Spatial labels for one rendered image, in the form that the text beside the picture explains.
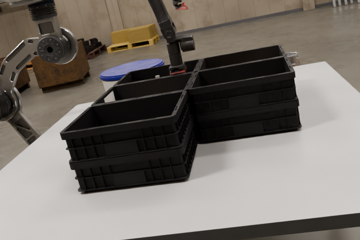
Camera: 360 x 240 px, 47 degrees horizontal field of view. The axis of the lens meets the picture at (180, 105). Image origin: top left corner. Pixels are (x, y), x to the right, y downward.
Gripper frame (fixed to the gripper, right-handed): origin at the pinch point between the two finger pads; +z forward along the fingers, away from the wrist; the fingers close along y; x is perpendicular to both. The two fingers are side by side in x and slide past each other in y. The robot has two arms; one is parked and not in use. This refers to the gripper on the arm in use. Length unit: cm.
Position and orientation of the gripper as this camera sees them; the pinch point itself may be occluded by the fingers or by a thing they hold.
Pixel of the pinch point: (180, 83)
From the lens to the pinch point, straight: 195.0
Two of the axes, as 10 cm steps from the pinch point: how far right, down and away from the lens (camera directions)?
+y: 1.3, -3.2, 9.4
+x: -9.7, 1.5, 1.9
